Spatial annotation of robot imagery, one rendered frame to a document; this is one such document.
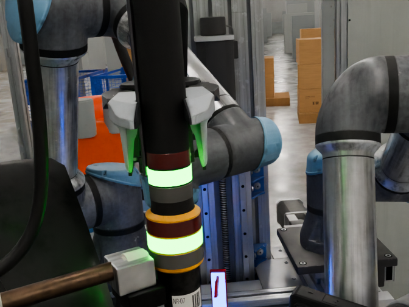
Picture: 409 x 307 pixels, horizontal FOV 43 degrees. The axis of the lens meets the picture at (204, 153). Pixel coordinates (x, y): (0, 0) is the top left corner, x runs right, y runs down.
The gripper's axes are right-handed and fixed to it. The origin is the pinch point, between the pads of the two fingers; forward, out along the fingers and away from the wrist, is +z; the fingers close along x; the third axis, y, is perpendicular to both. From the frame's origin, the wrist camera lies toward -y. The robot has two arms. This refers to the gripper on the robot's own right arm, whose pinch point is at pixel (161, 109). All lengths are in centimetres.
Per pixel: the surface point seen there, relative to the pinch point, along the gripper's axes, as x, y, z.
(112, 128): 43, 72, -380
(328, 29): -68, 0, -171
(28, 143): 47, 30, -139
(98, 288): 6.6, 15.5, -4.2
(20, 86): 47, 10, -139
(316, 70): -227, 72, -719
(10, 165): 14.4, 6.0, -11.2
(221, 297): -7, 35, -35
